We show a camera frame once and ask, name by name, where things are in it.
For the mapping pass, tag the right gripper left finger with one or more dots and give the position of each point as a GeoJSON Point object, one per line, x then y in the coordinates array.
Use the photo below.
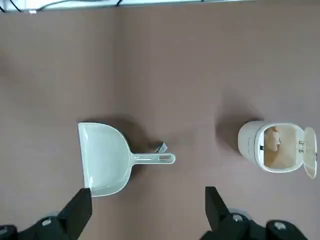
{"type": "Point", "coordinates": [72, 215]}

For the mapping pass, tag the small paper tag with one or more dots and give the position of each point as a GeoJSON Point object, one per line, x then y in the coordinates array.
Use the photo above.
{"type": "Point", "coordinates": [161, 147]}

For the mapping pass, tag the small beige lidded bin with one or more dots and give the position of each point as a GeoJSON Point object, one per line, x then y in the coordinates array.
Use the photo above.
{"type": "Point", "coordinates": [247, 145]}

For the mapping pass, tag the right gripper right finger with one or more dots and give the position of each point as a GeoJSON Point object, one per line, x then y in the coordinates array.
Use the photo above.
{"type": "Point", "coordinates": [220, 220]}

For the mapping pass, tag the white paper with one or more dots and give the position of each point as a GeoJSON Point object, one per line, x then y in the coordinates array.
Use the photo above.
{"type": "Point", "coordinates": [273, 140]}

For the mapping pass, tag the pale green plastic dustpan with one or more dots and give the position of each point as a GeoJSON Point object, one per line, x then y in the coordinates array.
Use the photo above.
{"type": "Point", "coordinates": [105, 160]}

